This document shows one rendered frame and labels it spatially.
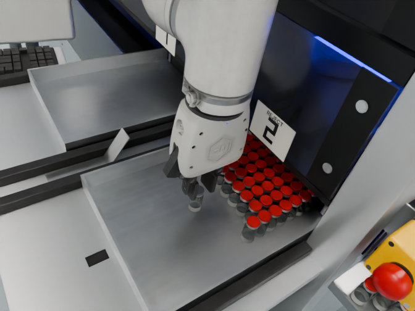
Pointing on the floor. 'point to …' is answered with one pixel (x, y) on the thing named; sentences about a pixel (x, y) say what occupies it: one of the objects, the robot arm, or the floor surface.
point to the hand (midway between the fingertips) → (199, 181)
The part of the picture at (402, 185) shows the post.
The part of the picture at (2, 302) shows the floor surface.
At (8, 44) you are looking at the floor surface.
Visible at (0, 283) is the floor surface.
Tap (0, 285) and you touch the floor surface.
